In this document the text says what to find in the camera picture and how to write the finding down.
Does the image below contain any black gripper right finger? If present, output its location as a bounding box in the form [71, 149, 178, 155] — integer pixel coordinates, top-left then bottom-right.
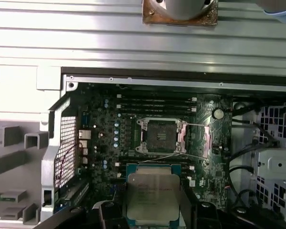
[180, 188, 286, 229]

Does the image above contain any black and silver PC case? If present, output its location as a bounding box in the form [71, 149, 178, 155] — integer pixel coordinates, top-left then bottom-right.
[35, 66, 286, 229]

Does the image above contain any black internal cable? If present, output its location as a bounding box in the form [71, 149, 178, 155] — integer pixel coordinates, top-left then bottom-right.
[232, 102, 279, 147]
[228, 164, 256, 215]

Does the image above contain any green motherboard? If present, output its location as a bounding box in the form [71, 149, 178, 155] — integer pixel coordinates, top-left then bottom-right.
[76, 82, 234, 215]

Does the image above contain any silver coin battery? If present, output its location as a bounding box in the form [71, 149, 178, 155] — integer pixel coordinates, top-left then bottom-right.
[213, 108, 225, 120]

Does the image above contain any silver disk bay cage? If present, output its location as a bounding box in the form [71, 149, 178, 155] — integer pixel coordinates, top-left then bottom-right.
[243, 100, 286, 225]

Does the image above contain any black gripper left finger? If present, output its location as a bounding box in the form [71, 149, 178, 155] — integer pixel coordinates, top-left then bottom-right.
[38, 199, 129, 229]

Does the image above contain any metal socket cover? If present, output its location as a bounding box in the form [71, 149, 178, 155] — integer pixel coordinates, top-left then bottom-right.
[177, 120, 212, 160]

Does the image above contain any black RAM slot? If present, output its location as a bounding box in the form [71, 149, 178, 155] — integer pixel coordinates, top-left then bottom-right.
[116, 103, 197, 109]
[116, 98, 197, 104]
[116, 108, 197, 115]
[116, 94, 197, 99]

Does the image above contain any CPU socket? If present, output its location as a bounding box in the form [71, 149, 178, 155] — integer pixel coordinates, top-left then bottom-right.
[136, 116, 188, 155]

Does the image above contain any brown base plate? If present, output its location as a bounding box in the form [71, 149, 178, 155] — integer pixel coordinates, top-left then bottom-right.
[142, 0, 219, 26]

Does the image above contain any silver CPU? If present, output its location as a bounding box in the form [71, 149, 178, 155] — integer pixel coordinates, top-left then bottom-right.
[123, 163, 182, 227]

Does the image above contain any wire locking lever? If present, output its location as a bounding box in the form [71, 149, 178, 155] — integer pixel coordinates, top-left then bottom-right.
[137, 152, 182, 165]

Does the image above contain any grey parts rack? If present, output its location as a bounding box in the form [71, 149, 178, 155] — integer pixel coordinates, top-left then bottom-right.
[0, 119, 50, 224]

